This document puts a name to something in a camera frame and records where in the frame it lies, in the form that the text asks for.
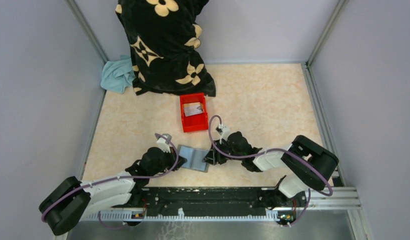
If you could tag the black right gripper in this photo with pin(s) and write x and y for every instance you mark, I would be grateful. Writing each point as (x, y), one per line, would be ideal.
(212, 157)

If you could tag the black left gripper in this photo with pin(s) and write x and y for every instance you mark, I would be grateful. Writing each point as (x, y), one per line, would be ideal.
(171, 155)

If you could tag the grey card holder wallet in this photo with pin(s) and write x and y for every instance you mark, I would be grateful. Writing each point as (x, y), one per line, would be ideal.
(194, 158)

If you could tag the red plastic bin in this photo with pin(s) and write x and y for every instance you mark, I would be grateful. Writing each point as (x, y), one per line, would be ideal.
(194, 116)

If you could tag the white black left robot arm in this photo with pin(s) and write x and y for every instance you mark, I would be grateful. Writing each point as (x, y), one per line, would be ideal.
(73, 200)

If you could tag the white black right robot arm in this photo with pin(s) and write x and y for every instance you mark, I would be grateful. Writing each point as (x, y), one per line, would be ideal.
(311, 165)

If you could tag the silver credit card in bin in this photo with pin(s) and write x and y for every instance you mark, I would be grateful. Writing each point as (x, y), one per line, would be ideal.
(192, 109)

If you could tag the light blue cloth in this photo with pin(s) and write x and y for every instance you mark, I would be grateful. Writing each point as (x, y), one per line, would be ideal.
(117, 75)

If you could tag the black floral blanket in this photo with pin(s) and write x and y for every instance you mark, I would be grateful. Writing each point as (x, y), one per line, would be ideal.
(164, 36)

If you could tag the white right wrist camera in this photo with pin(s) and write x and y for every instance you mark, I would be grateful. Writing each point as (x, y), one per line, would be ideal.
(224, 132)

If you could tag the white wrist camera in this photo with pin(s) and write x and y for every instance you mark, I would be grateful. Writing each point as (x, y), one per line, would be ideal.
(224, 132)
(163, 142)

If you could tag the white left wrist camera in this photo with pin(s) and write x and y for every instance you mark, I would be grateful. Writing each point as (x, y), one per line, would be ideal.
(163, 142)

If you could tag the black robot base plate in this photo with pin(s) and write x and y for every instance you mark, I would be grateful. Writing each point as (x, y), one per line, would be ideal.
(211, 202)

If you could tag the grey slotted cable duct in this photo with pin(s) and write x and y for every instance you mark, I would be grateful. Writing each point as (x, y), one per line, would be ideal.
(128, 215)

